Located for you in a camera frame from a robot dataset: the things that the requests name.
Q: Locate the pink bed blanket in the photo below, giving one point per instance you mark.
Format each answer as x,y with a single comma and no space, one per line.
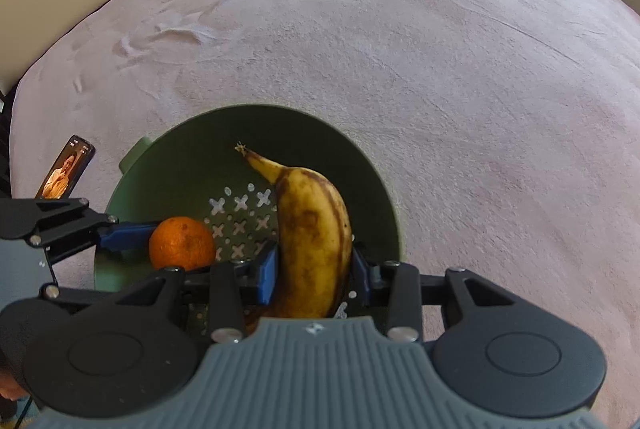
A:
400,84

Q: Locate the orange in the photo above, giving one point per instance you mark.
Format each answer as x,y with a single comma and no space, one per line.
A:
182,243

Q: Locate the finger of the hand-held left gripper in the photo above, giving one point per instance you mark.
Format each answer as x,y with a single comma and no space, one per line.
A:
125,234
85,296

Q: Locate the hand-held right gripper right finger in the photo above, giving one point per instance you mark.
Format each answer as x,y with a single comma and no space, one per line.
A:
362,276

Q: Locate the green colander bowl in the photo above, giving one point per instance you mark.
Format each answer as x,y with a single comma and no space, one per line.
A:
200,159

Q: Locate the black smartphone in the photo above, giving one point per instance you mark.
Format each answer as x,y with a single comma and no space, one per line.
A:
62,171

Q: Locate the spotted yellow banana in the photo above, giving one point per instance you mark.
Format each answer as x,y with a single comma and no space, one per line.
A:
310,234

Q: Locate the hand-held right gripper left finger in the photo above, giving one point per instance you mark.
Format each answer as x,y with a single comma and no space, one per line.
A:
268,276

